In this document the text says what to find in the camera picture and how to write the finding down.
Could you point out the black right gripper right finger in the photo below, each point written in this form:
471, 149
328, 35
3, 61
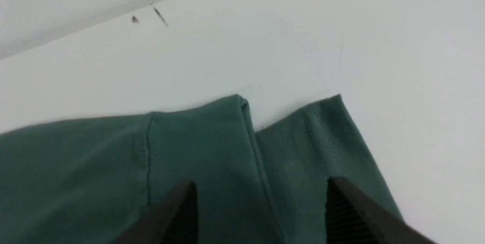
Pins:
352, 217

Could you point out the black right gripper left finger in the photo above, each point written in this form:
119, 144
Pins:
174, 220

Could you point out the green long-sleeve top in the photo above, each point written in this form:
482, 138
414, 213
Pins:
85, 181

